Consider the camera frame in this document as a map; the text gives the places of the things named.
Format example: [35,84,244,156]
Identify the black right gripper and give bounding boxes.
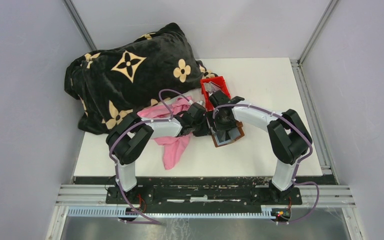
[206,109,237,135]

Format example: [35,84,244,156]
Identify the black credit card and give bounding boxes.
[214,130,232,146]

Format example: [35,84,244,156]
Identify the brown leather card holder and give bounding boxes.
[210,121,245,148]

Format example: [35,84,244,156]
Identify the stack of cards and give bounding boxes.
[203,81,222,96]

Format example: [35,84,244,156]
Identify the red plastic bin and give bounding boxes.
[200,76,231,111]

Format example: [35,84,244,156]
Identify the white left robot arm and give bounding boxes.
[105,102,207,204]

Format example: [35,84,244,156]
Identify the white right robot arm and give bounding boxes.
[207,90,313,204]

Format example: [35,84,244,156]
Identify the pink cloth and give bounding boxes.
[137,96,193,170]

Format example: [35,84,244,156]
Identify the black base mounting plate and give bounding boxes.
[105,177,303,214]

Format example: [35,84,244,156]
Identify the black floral blanket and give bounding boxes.
[64,22,216,135]

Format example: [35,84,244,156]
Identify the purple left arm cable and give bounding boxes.
[108,88,196,226]

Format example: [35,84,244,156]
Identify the aluminium rail frame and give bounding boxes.
[46,177,365,240]

